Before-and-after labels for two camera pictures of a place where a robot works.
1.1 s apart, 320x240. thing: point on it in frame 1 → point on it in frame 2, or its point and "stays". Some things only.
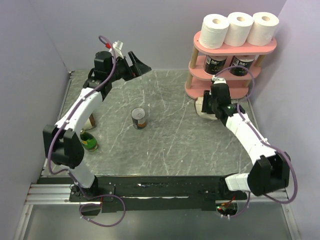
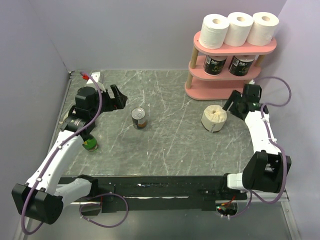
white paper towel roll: [214, 31] stays
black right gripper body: [209, 104] → [234, 109]
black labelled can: [244, 60] stays
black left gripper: [138, 69] → [117, 103]
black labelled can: [214, 64] stays
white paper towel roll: [240, 24] stays
